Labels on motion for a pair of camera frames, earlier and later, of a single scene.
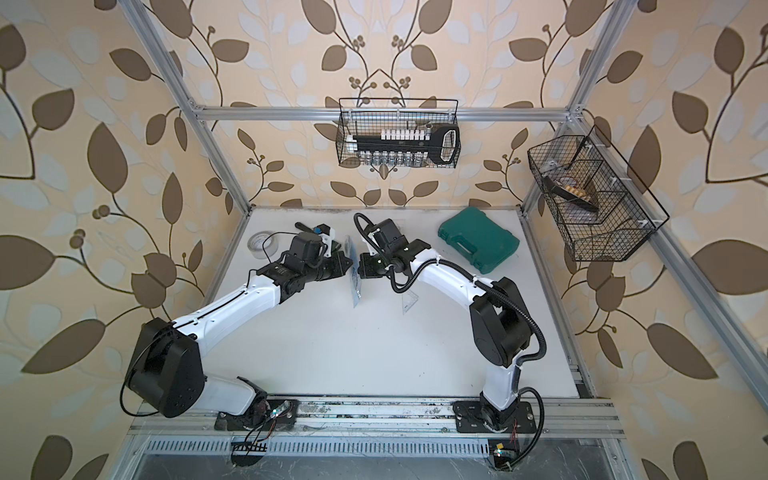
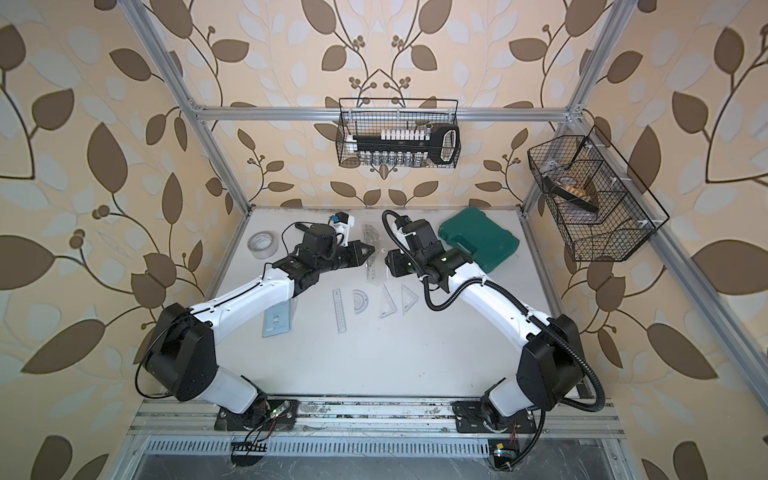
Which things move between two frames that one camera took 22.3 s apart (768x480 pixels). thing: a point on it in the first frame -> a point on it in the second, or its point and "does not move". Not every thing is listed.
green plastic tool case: [482, 238] does not move
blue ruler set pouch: [355, 279] -> [276, 319]
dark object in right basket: [561, 193] does not move
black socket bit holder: [409, 146] does not move
